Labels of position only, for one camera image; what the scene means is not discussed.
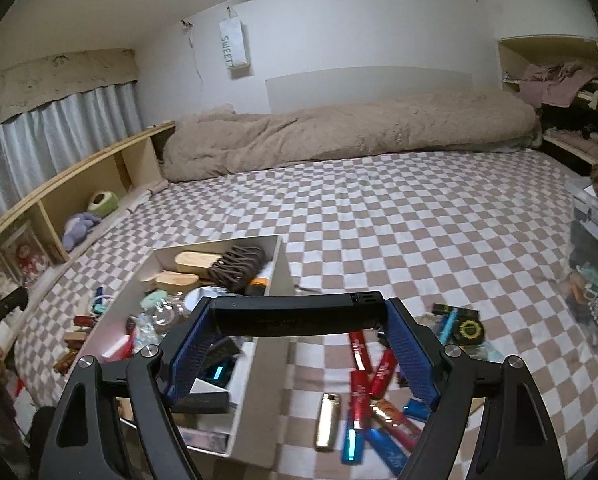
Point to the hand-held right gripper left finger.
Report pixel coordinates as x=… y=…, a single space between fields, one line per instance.
x=189 y=360

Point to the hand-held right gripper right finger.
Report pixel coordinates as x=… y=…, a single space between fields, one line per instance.
x=414 y=360

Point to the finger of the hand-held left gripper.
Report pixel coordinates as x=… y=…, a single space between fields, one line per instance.
x=4 y=307

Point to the pile of colourful lighters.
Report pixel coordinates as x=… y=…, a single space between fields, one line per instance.
x=374 y=385

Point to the heap of lighters and blocks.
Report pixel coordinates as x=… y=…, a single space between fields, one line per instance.
x=79 y=330

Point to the white cardboard box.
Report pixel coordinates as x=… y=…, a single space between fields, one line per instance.
x=266 y=375

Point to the long black lighter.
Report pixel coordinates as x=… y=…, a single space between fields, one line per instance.
x=299 y=315

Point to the doll in clear box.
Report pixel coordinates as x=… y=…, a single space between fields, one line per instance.
x=26 y=262

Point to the crinkled patterned clear bag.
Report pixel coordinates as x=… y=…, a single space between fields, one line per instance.
x=156 y=319

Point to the black packet gold round print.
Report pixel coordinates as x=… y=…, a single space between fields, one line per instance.
x=466 y=331

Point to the white round disc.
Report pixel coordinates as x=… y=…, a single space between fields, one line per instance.
x=195 y=299

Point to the black flat box gold edge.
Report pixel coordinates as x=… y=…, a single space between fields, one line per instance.
x=451 y=311

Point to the green round disc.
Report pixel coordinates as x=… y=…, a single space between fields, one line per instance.
x=151 y=300

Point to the wooden oval case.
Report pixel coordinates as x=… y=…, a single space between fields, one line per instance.
x=174 y=280
x=196 y=261

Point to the brown knitted bundle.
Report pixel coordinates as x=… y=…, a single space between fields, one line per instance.
x=236 y=267

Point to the white bottle orange cap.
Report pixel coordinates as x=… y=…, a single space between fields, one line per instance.
x=260 y=283

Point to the purple plush toy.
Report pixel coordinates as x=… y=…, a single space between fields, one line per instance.
x=79 y=230

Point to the green round plush toy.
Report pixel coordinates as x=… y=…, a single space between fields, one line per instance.
x=104 y=204

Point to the grey curtain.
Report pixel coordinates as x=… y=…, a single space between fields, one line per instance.
x=54 y=145

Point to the wooden shelf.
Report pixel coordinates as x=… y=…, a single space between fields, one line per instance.
x=99 y=165

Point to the silver tiara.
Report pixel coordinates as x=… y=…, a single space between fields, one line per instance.
x=596 y=310

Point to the teal hair accessory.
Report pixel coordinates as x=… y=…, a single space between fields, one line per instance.
x=594 y=275

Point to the clear plastic storage bin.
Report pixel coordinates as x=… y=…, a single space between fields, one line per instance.
x=594 y=260

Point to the black pouch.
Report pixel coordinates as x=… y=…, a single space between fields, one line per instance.
x=591 y=235

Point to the beige printed valance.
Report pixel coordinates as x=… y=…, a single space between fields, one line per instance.
x=54 y=82

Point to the beige duvet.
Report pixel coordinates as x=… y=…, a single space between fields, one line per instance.
x=339 y=130

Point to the dark clothes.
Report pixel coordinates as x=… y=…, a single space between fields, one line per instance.
x=574 y=120

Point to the pink clothes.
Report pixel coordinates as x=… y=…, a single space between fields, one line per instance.
x=554 y=85

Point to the hanging white sweet sign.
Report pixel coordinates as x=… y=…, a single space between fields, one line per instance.
x=234 y=47

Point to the grey wall panel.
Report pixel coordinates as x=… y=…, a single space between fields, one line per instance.
x=369 y=85

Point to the wooden wall cabinet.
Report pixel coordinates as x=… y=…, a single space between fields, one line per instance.
x=529 y=50

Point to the wall hook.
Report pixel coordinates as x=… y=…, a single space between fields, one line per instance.
x=186 y=25

